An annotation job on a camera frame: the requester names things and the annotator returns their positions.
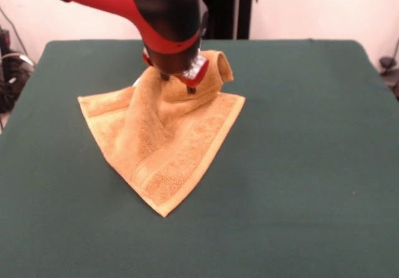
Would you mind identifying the orange terry towel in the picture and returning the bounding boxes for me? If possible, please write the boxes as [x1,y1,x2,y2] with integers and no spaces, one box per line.
[77,49,246,219]

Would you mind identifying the black upright stand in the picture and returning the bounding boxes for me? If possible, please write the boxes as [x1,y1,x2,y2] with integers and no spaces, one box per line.
[199,0,260,41]

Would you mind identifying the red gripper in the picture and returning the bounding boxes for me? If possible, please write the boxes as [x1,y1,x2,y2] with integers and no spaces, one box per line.
[142,47,209,95]

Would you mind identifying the dark green table cloth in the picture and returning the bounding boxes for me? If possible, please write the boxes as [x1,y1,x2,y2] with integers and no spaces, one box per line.
[0,39,399,278]

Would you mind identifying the black cable tangle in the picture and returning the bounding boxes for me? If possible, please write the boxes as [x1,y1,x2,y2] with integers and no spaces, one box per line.
[0,49,36,114]

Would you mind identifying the black electronics box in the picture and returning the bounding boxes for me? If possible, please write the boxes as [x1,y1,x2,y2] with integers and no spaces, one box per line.
[0,28,12,47]

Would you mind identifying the black power adapter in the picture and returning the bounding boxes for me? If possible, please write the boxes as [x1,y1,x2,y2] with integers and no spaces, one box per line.
[379,56,397,72]

